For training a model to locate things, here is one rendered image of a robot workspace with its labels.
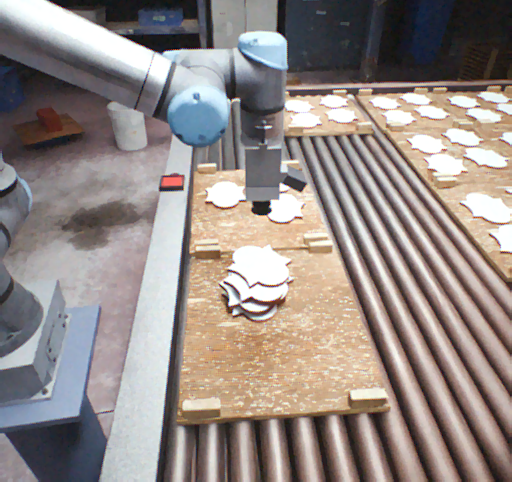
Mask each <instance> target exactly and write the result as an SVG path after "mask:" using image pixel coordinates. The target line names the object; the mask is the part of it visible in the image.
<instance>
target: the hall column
mask: <svg viewBox="0 0 512 482"><path fill-rule="evenodd" d="M387 3H388V0H369V6H368V13H367V21H366V28H365V37H364V44H363V51H362V59H361V65H360V73H359V77H356V76H355V74H354V75H353V77H349V79H350V81H351V82H353V83H354V84H380V81H378V82H377V81H375V75H376V69H377V62H378V56H379V49H380V43H381V36H383V30H384V23H385V16H386V10H387Z"/></svg>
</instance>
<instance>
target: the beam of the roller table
mask: <svg viewBox="0 0 512 482"><path fill-rule="evenodd" d="M193 157H194V147H191V146H188V145H185V144H183V143H181V141H180V140H178V139H177V138H176V136H175V135H174V134H173V138H172V143H171V148H169V153H168V158H167V163H166V169H165V173H164V175H169V174H172V173H178V174H185V175H186V182H185V190H181V191H161V194H160V199H159V203H158V209H156V214H155V220H154V224H153V230H152V235H151V239H150V245H149V250H148V255H147V260H146V265H144V270H143V275H142V281H141V285H140V290H139V296H138V300H137V306H136V311H135V315H134V321H133V326H131V331H130V336H129V342H128V346H127V351H126V357H125V361H124V367H123V372H122V376H121V382H119V387H118V392H117V397H116V402H115V407H114V412H113V418H112V422H111V427H110V433H109V437H108V443H106V448H105V453H104V458H103V463H102V469H101V473H100V479H99V482H161V481H162V470H163V459H164V448H165V437H166V426H167V416H168V405H169V394H171V383H172V372H173V361H174V350H175V341H176V330H177V319H178V308H179V297H180V286H181V275H183V264H184V253H185V243H186V232H187V221H188V210H189V199H190V188H191V178H192V168H193Z"/></svg>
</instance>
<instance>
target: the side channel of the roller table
mask: <svg viewBox="0 0 512 482"><path fill-rule="evenodd" d="M489 86H500V87H501V89H500V91H504V90H505V87H509V86H512V81H473V82H429V83H385V84H341V85H297V86H286V91H288V93H289V97H297V96H300V97H306V96H311V97H316V96H318V95H320V96H322V97H324V96H327V95H330V96H333V95H334V90H346V91H347V93H346V96H347V95H352V96H353V97H354V98H355V95H359V90H360V89H372V90H373V91H372V95H377V94H381V95H387V94H392V95H394V94H409V93H411V94H414V90H415V88H427V89H428V93H431V94H433V90H434V88H447V91H446V93H448V91H450V93H456V91H461V93H466V91H471V93H475V91H481V93H485V91H487V88H488V87H489Z"/></svg>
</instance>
